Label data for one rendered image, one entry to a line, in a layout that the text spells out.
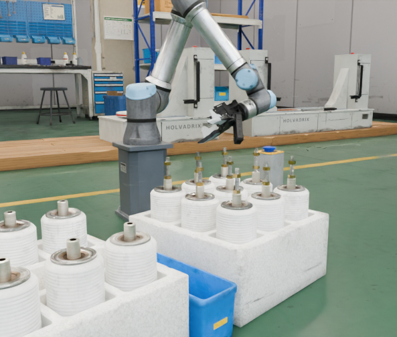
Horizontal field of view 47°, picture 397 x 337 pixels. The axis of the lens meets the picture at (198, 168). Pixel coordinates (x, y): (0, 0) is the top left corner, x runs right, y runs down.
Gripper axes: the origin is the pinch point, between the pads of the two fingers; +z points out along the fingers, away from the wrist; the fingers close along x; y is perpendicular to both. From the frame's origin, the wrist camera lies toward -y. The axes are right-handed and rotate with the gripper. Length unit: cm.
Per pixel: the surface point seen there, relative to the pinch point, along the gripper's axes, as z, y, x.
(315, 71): -462, 179, -394
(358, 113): -259, 28, -185
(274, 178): -3.0, -30.7, 16.5
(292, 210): 11, -44, 35
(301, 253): 15, -55, 34
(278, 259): 24, -53, 39
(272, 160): -3.6, -26.2, 20.7
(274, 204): 19, -42, 43
